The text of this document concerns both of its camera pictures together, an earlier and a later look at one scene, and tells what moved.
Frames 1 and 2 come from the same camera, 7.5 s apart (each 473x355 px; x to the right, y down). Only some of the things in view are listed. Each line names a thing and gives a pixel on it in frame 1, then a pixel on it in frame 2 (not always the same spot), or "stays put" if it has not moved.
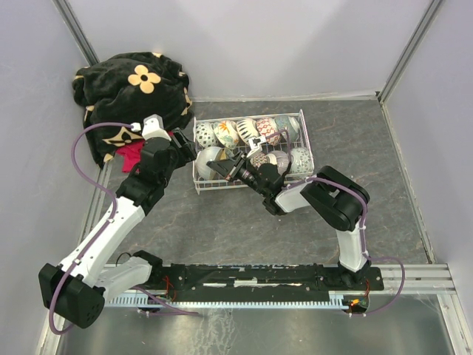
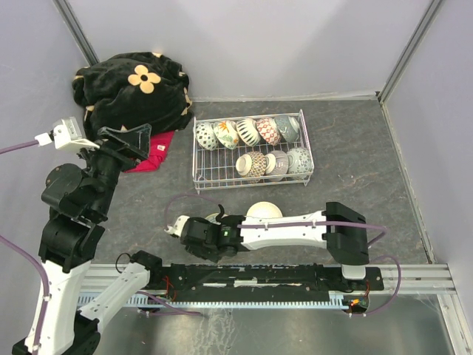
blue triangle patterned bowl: [266, 126] stays put
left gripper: [188, 147] → [130, 146]
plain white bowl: [207, 154] → [264, 209]
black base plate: [254, 282] stays put
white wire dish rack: [276, 137] stays put
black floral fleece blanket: [127, 88] stays put
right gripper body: [248, 174] → [208, 252]
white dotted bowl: [205, 134] stays put
